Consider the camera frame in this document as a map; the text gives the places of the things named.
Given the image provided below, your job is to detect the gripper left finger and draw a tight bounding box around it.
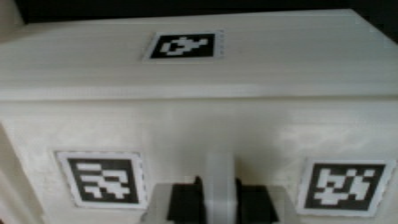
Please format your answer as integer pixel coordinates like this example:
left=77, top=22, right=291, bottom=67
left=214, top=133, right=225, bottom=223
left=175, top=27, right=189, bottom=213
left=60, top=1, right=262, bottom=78
left=166, top=177, right=205, bottom=224

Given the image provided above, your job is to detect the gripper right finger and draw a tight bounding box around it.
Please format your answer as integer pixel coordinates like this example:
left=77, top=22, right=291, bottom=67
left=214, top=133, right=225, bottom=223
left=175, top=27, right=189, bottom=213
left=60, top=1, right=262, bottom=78
left=235, top=180, right=278, bottom=224

